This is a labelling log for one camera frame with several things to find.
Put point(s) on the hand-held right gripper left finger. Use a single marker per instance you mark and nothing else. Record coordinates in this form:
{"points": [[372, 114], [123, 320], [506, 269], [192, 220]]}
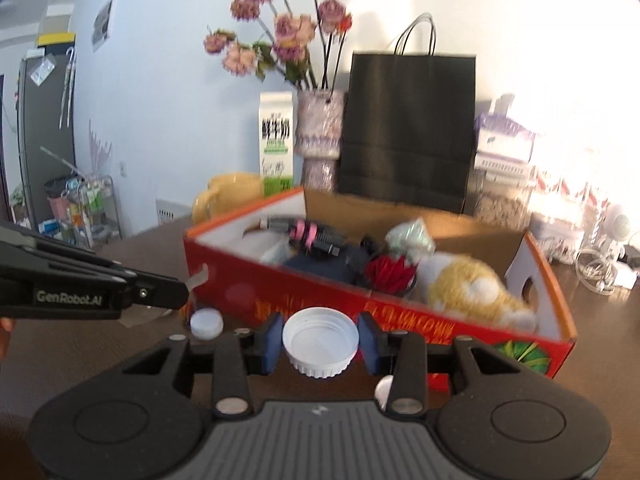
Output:
{"points": [[274, 345]]}

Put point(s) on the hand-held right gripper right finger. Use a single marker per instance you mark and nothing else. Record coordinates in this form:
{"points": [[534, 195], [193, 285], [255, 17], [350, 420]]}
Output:
{"points": [[369, 345]]}

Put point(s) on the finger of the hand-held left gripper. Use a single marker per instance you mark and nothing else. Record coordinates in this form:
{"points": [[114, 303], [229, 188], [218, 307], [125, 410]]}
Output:
{"points": [[60, 252], [160, 292]]}

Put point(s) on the red cardboard box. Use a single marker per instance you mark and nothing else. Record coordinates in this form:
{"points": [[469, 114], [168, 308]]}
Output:
{"points": [[225, 285]]}

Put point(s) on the red artificial flower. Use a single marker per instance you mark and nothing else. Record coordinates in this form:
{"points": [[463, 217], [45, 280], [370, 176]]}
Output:
{"points": [[390, 270]]}

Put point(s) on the navy fabric case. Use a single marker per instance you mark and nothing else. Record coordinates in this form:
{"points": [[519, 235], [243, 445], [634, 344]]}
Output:
{"points": [[320, 269]]}

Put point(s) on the translucent plastic box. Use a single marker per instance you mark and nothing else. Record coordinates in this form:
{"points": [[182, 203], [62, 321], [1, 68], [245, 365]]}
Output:
{"points": [[272, 252]]}

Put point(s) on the white yellow plush toy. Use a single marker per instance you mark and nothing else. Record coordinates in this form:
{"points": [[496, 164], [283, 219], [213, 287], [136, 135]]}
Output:
{"points": [[465, 285]]}

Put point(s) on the iridescent glitter plastic bag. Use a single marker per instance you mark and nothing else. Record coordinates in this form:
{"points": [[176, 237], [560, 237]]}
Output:
{"points": [[407, 237]]}

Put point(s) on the pink black hair brush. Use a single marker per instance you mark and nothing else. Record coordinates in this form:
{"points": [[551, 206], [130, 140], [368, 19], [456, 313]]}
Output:
{"points": [[305, 234]]}

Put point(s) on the dark grey refrigerator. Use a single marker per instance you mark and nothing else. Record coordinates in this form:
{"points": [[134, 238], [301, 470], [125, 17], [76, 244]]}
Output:
{"points": [[45, 135]]}

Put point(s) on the yellow mug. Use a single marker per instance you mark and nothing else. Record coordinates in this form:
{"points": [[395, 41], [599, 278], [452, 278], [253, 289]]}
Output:
{"points": [[235, 192]]}

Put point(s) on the white milk carton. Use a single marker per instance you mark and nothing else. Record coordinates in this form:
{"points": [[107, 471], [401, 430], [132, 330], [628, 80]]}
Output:
{"points": [[276, 150]]}

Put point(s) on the clear seed container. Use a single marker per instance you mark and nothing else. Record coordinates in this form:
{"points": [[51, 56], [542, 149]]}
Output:
{"points": [[500, 207]]}

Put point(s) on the yellow black sign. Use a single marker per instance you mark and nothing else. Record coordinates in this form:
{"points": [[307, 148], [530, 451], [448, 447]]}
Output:
{"points": [[55, 39]]}

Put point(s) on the black paper bag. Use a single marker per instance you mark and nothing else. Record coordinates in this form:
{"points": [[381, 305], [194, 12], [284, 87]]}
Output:
{"points": [[405, 130]]}

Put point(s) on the purple speckled vase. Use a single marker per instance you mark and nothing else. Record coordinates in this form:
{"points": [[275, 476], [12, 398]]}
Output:
{"points": [[317, 125]]}

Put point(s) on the purple tissue pack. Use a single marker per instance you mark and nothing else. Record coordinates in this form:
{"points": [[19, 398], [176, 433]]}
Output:
{"points": [[502, 142]]}

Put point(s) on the pack of water bottles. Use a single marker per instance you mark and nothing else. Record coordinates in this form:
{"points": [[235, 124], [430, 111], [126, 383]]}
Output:
{"points": [[565, 195]]}

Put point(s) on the white round desk fan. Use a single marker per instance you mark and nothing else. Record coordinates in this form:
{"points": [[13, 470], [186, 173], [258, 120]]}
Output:
{"points": [[620, 222]]}

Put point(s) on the dried pink roses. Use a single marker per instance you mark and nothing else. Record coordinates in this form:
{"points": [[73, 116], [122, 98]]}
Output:
{"points": [[290, 35]]}

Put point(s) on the white wall socket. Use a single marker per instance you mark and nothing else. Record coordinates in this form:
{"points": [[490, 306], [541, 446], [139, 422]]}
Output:
{"points": [[122, 168]]}

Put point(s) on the wall poster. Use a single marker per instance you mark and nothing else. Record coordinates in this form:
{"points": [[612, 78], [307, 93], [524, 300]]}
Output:
{"points": [[102, 22]]}

